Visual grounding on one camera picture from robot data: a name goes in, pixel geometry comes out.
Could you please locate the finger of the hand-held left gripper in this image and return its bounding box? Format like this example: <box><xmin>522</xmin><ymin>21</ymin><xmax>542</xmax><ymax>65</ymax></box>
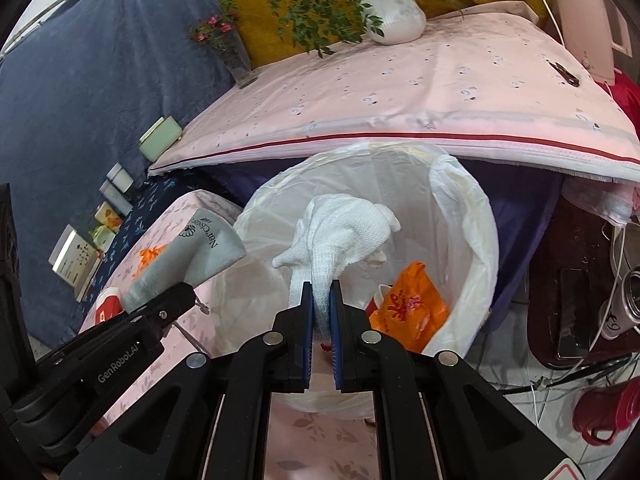
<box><xmin>120</xmin><ymin>282</ymin><xmax>198</xmax><ymax>331</ymax></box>

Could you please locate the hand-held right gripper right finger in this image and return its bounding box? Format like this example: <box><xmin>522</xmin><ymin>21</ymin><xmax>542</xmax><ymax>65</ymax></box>
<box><xmin>329</xmin><ymin>279</ymin><xmax>571</xmax><ymax>480</ymax></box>

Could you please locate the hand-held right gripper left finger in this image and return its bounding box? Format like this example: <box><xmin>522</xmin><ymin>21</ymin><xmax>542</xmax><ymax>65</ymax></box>
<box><xmin>57</xmin><ymin>280</ymin><xmax>316</xmax><ymax>480</ymax></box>

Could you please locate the red and white packet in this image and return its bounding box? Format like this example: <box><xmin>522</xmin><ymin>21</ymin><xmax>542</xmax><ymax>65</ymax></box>
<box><xmin>365</xmin><ymin>284</ymin><xmax>396</xmax><ymax>318</ymax></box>

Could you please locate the grey NarcisSe tube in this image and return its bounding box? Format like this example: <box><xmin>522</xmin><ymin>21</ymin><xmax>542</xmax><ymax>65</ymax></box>
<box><xmin>121</xmin><ymin>208</ymin><xmax>247</xmax><ymax>312</ymax></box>

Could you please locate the orange plastic bag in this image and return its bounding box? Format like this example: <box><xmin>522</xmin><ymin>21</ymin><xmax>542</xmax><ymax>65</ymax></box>
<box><xmin>369</xmin><ymin>261</ymin><xmax>450</xmax><ymax>353</ymax></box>

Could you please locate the white knitted cloth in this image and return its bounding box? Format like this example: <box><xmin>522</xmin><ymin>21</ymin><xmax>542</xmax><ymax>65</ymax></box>
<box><xmin>272</xmin><ymin>192</ymin><xmax>402</xmax><ymax>341</ymax></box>

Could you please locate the trash bin with white liner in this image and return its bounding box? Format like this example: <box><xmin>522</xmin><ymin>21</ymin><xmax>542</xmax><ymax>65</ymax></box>
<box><xmin>207</xmin><ymin>141</ymin><xmax>501</xmax><ymax>418</ymax></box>

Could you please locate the small light green box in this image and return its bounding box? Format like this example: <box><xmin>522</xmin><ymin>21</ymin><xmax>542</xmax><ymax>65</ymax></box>
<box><xmin>89</xmin><ymin>225</ymin><xmax>116</xmax><ymax>251</ymax></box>

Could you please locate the large white flat box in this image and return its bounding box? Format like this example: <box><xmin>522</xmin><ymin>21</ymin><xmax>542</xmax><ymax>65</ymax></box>
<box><xmin>48</xmin><ymin>225</ymin><xmax>103</xmax><ymax>301</ymax></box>

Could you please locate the box with orange flower print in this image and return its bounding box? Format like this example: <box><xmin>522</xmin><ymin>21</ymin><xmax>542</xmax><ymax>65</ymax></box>
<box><xmin>94</xmin><ymin>201</ymin><xmax>126</xmax><ymax>233</ymax></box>

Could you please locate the tall white box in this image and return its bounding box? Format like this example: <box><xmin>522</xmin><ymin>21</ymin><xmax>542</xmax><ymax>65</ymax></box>
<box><xmin>99</xmin><ymin>180</ymin><xmax>132</xmax><ymax>211</ymax></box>

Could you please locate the white and grey jar box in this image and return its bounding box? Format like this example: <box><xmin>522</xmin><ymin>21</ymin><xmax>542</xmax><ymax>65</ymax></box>
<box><xmin>107</xmin><ymin>162</ymin><xmax>133</xmax><ymax>188</ymax></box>

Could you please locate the pale green box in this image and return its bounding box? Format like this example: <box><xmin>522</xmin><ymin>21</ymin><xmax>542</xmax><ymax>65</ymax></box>
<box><xmin>137</xmin><ymin>116</ymin><xmax>183</xmax><ymax>162</ymax></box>

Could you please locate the dark purple cloth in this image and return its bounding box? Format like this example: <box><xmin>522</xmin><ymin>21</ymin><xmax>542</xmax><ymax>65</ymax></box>
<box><xmin>200</xmin><ymin>157</ymin><xmax>566</xmax><ymax>301</ymax></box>

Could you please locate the blue blanket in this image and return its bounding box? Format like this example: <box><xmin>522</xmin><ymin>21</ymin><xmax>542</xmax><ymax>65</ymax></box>
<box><xmin>0</xmin><ymin>0</ymin><xmax>236</xmax><ymax>346</ymax></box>

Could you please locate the dark wooden stool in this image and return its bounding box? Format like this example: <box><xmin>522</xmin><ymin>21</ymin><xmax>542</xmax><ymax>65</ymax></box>
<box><xmin>527</xmin><ymin>190</ymin><xmax>631</xmax><ymax>366</ymax></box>

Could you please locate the pink printed tablecloth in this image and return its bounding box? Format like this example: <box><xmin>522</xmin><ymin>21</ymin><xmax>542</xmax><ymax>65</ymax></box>
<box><xmin>147</xmin><ymin>10</ymin><xmax>640</xmax><ymax>183</ymax></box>

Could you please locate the black phone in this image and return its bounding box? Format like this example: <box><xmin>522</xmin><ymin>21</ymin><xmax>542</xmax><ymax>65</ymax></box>
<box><xmin>556</xmin><ymin>267</ymin><xmax>596</xmax><ymax>358</ymax></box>

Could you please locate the glass vase with pink flowers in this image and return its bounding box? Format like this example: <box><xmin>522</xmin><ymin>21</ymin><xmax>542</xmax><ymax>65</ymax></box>
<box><xmin>189</xmin><ymin>11</ymin><xmax>258</xmax><ymax>88</ymax></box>

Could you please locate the red plastic container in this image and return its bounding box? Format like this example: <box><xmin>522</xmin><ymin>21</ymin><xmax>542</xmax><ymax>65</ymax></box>
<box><xmin>572</xmin><ymin>380</ymin><xmax>640</xmax><ymax>446</ymax></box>

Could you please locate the metal pot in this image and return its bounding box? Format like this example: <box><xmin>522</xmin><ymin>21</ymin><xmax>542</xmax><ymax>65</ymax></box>
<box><xmin>607</xmin><ymin>267</ymin><xmax>640</xmax><ymax>321</ymax></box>

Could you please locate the yellow cloth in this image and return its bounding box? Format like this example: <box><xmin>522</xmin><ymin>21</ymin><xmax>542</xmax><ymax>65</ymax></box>
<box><xmin>185</xmin><ymin>0</ymin><xmax>551</xmax><ymax>68</ymax></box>

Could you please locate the green plant in white pot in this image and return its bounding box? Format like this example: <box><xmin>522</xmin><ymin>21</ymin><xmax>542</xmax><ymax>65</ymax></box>
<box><xmin>220</xmin><ymin>0</ymin><xmax>463</xmax><ymax>58</ymax></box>

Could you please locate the black clip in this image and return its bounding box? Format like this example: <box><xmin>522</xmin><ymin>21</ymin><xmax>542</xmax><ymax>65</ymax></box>
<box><xmin>547</xmin><ymin>60</ymin><xmax>581</xmax><ymax>87</ymax></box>

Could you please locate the red cloth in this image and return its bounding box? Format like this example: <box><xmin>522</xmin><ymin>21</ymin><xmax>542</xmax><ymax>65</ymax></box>
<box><xmin>607</xmin><ymin>67</ymin><xmax>640</xmax><ymax>136</ymax></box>

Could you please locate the pink electric kettle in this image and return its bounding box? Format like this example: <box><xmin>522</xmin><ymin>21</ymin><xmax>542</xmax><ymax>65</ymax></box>
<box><xmin>545</xmin><ymin>0</ymin><xmax>631</xmax><ymax>83</ymax></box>

